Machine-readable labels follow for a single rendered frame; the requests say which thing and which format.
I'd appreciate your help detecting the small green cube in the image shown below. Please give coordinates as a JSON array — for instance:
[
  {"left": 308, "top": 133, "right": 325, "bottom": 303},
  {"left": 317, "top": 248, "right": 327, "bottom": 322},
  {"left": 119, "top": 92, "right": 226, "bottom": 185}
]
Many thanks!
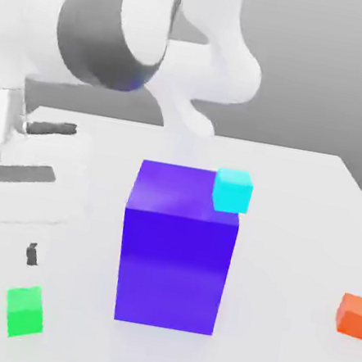
[{"left": 0, "top": 280, "right": 51, "bottom": 344}]

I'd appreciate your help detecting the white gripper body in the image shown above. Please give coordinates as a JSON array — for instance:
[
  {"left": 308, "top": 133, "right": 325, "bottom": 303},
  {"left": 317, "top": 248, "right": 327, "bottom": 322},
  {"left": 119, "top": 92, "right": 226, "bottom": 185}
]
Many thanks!
[{"left": 0, "top": 130, "right": 95, "bottom": 244}]

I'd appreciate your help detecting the large purple box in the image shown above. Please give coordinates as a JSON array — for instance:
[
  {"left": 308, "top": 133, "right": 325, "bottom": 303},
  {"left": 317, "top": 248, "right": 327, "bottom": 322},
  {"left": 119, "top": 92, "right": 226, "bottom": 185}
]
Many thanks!
[{"left": 106, "top": 156, "right": 248, "bottom": 339}]

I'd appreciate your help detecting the small orange cube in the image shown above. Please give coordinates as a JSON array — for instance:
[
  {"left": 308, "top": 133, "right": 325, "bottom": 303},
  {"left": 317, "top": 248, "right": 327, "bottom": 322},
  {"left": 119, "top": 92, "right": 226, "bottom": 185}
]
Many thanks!
[{"left": 332, "top": 291, "right": 362, "bottom": 342}]

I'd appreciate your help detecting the small cyan cube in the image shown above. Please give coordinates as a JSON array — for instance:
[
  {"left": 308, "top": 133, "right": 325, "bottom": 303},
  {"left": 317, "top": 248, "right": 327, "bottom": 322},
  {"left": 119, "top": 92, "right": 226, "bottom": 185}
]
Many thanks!
[{"left": 209, "top": 165, "right": 257, "bottom": 217}]

